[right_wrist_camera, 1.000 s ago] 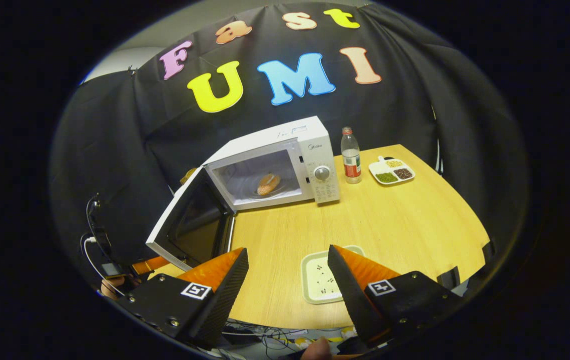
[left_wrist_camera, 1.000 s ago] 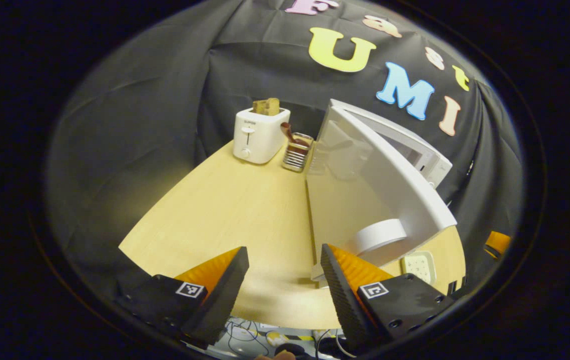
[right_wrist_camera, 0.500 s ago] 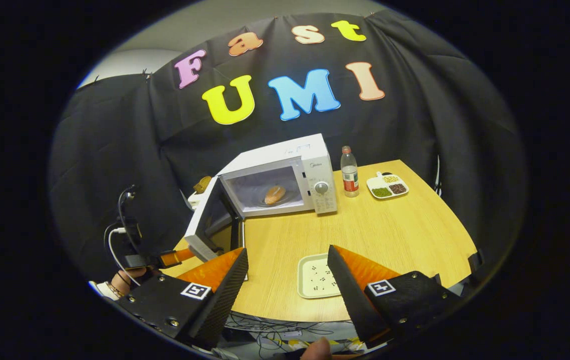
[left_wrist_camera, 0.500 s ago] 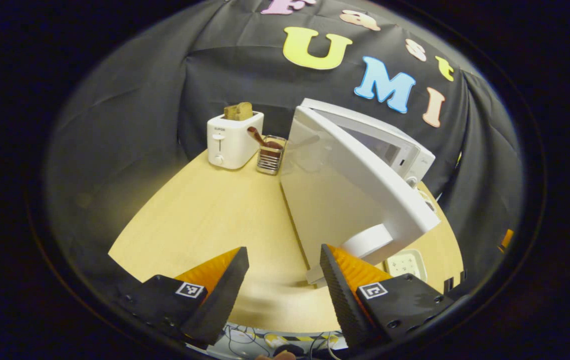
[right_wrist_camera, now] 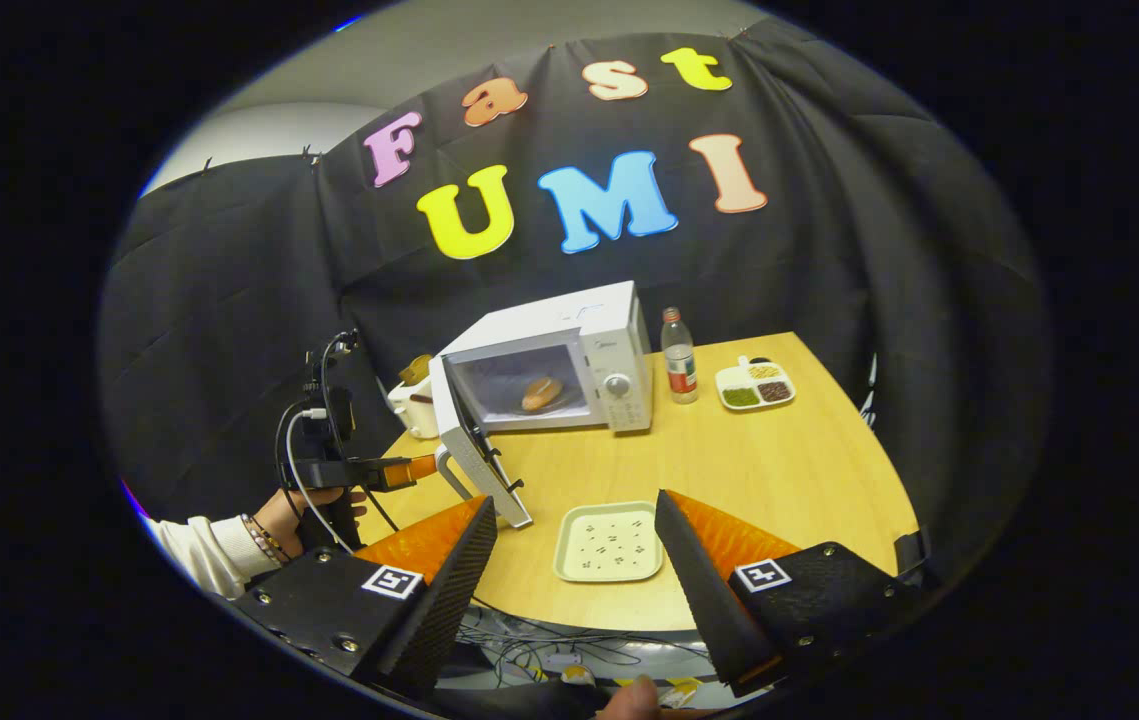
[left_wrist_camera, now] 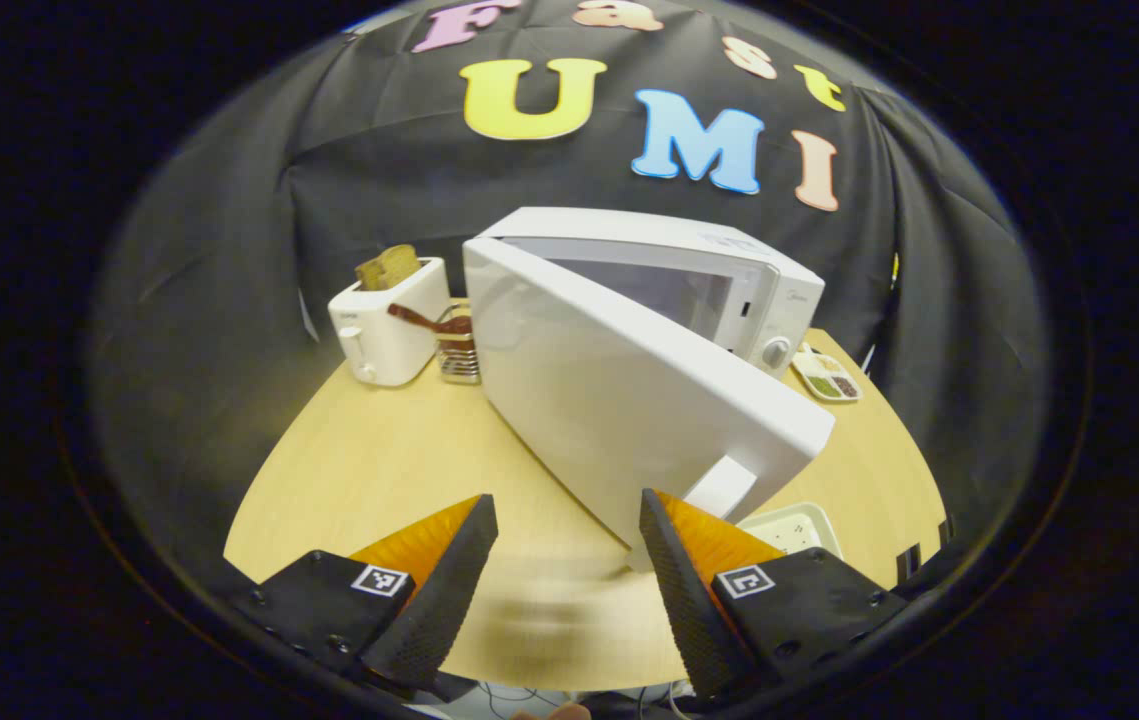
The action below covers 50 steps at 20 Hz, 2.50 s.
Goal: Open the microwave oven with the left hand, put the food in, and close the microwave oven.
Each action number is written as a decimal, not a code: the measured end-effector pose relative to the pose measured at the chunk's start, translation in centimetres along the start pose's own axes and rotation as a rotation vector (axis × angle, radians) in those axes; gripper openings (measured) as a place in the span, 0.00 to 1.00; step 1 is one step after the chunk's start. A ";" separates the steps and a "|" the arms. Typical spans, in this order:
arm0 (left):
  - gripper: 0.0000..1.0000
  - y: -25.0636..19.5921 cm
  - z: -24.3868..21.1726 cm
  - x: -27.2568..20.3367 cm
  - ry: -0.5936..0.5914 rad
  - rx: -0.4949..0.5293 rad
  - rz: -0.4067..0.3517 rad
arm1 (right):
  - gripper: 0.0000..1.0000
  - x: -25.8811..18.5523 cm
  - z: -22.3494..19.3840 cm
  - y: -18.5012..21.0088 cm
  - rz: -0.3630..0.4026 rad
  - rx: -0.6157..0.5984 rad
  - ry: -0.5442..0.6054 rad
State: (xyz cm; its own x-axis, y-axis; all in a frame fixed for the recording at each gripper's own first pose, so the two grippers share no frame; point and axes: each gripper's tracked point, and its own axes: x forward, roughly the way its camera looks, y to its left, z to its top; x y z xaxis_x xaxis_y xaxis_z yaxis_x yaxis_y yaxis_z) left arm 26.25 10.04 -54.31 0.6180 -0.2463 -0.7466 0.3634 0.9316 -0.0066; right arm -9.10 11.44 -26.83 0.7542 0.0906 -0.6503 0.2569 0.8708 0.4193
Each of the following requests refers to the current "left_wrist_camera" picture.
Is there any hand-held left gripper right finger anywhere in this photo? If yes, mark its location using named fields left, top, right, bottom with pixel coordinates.
left=638, top=488, right=910, bottom=703

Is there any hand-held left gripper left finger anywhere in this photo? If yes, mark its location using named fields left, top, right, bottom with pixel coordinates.
left=227, top=492, right=500, bottom=693

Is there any white microwave oven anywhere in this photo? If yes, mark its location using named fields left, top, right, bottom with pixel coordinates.
left=462, top=207, right=837, bottom=576

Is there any pale patterned rectangular plate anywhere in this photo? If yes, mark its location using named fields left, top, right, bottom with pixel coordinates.
left=737, top=502, right=843, bottom=559

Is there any white divided dish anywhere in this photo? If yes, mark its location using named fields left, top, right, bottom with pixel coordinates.
left=791, top=343, right=864, bottom=404

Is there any white toaster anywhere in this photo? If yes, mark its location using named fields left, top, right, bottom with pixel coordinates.
left=327, top=257, right=453, bottom=389

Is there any brown spoon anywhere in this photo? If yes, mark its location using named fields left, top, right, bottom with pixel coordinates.
left=387, top=303, right=475, bottom=338

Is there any brown toast slice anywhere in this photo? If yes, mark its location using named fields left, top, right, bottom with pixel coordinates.
left=355, top=244, right=423, bottom=293

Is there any black backdrop cloth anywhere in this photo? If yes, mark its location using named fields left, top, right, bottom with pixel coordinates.
left=89, top=0, right=1045, bottom=601

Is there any glass jar in wire holder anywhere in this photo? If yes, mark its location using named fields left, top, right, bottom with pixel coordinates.
left=434, top=303, right=483, bottom=387

